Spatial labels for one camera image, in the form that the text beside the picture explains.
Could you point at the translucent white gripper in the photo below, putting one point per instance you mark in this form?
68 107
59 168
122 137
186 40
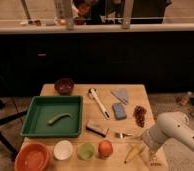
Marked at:
153 138

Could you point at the yellow banana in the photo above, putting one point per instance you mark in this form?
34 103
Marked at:
134 151

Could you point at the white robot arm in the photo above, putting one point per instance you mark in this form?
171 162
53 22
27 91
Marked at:
168 125

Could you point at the white small bowl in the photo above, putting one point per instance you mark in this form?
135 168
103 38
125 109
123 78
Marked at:
63 150

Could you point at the orange bowl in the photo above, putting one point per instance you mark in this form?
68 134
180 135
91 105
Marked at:
32 157

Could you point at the red bowl on counter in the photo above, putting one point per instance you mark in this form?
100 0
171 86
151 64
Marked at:
79 21

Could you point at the red grapes bunch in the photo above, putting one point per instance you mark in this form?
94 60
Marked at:
139 114

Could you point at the silver fork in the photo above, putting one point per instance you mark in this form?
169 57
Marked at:
123 135

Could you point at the blue sponge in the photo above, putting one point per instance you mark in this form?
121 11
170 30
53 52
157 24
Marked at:
119 111

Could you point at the orange fruit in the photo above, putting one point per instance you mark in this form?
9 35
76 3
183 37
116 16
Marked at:
105 149

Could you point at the grey folded cloth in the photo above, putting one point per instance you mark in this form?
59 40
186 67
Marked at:
121 94

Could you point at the wooden block brush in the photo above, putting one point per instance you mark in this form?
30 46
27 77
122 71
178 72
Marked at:
90 125

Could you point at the green small cup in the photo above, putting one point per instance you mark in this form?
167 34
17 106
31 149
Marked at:
86 151

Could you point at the green bean pod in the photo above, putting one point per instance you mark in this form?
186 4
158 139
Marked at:
58 117

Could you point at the green plastic tray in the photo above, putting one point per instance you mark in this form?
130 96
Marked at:
43 108

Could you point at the dark counter cabinet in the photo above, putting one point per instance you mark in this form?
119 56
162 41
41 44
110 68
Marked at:
163 61

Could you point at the white handled spatula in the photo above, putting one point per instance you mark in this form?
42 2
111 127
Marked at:
93 93

